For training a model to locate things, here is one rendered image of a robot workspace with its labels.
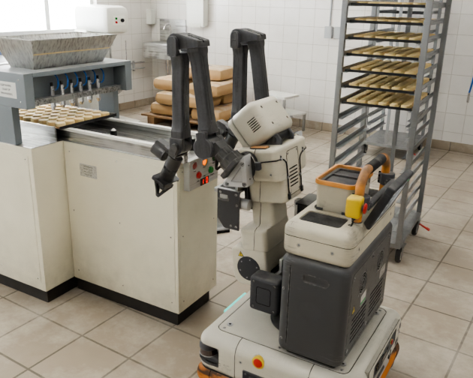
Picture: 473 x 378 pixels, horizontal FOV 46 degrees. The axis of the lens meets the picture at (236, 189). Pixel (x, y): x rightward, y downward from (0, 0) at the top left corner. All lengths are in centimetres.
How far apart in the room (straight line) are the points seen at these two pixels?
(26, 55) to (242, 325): 157
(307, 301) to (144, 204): 97
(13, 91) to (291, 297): 156
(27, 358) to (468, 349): 201
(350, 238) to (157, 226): 106
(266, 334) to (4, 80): 162
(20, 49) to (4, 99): 24
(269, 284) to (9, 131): 145
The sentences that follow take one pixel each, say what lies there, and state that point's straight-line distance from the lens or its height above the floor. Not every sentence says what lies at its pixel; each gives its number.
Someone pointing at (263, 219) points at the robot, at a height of 71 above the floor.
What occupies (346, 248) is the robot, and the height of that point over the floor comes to 77.
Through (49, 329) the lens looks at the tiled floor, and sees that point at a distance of 287.
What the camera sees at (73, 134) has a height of 88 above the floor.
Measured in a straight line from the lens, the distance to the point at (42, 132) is 288.
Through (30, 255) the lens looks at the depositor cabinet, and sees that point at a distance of 299.
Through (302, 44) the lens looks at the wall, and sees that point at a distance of 681.
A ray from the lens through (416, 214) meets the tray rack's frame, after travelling 394.
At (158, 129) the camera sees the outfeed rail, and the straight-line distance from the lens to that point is 281.
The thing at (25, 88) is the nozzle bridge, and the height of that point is 112.
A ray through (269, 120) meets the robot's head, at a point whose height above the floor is 110.
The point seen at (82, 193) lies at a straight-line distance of 284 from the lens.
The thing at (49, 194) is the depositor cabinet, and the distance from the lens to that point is 285.
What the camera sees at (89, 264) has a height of 20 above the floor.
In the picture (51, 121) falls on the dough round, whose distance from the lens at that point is 289.
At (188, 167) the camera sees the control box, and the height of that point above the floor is 81.
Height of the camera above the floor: 153
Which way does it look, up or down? 19 degrees down
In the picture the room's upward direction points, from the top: 1 degrees clockwise
